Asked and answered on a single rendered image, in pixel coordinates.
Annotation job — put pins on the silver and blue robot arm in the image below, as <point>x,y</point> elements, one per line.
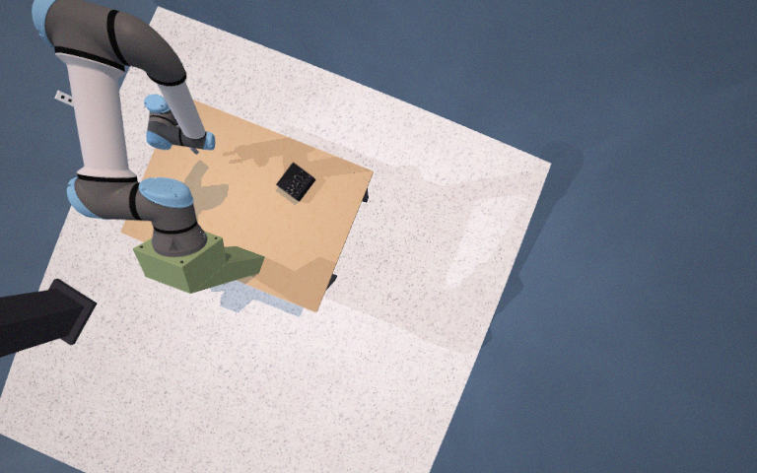
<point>86,37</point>

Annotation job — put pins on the black lighting desk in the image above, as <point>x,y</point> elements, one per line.
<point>291,177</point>

